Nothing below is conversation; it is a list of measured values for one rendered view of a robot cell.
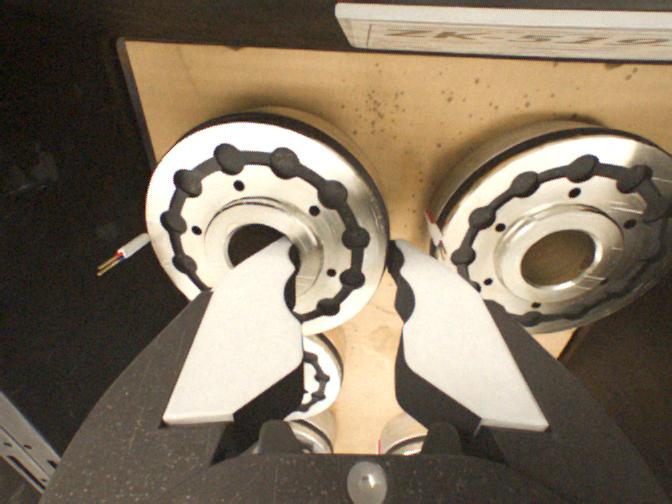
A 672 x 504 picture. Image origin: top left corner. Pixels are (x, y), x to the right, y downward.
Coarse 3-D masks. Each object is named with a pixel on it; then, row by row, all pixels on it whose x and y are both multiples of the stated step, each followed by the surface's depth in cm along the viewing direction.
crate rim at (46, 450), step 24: (552, 0) 4; (576, 0) 4; (600, 0) 4; (624, 0) 4; (648, 0) 4; (0, 360) 10; (0, 384) 10; (24, 384) 11; (0, 408) 11; (24, 408) 11; (24, 432) 12; (48, 432) 12; (48, 456) 13
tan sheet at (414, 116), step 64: (192, 64) 13; (256, 64) 13; (320, 64) 13; (384, 64) 13; (448, 64) 13; (512, 64) 12; (576, 64) 12; (640, 64) 12; (192, 128) 15; (384, 128) 14; (448, 128) 14; (512, 128) 14; (640, 128) 13; (384, 192) 16; (384, 320) 20; (384, 384) 24
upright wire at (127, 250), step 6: (144, 234) 13; (132, 240) 12; (138, 240) 12; (144, 240) 12; (126, 246) 12; (132, 246) 12; (138, 246) 12; (120, 252) 11; (126, 252) 12; (132, 252) 12; (114, 258) 11; (120, 258) 11; (102, 264) 11; (114, 264) 11; (102, 270) 11
